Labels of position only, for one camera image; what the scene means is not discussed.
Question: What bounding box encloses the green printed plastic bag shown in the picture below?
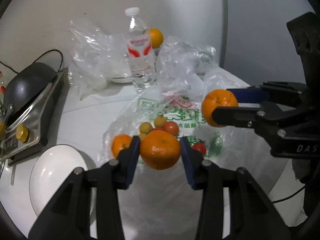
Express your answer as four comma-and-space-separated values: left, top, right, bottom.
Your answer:
97, 87, 286, 239

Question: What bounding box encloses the clear plastic water bottle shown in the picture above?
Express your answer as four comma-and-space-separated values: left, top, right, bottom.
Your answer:
125, 7, 156, 93

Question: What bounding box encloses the large orange mandarin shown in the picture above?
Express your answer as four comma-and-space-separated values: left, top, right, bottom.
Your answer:
140, 130, 181, 170

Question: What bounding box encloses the crumpled clear plastic bag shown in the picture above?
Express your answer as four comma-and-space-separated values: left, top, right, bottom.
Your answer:
157, 36, 249, 99

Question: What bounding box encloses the stainless steel gas stove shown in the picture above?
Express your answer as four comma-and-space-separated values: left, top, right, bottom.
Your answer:
1, 70, 67, 165

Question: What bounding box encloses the white ceramic plate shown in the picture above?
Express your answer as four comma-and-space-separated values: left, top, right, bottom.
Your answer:
29, 144, 96, 216

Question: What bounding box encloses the brass stove knob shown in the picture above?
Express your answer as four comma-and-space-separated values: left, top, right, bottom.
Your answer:
16, 124, 29, 143

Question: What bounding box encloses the orange behind bottle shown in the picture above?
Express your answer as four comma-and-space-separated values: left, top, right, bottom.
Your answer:
150, 29, 164, 49

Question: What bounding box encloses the red cherry tomato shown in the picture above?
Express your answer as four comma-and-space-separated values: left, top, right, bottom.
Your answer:
163, 121, 179, 136
191, 142, 207, 156

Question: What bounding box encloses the black wok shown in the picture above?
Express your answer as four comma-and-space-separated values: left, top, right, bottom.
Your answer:
3, 62, 57, 112

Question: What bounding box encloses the yellow cherry tomato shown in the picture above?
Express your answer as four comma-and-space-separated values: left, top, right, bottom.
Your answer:
138, 133, 147, 140
153, 115, 167, 128
139, 122, 153, 134

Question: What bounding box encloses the small orange mandarin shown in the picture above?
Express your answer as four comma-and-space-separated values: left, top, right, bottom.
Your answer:
111, 134, 132, 158

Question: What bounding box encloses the black power cable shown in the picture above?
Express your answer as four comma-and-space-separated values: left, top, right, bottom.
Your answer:
0, 49, 64, 75

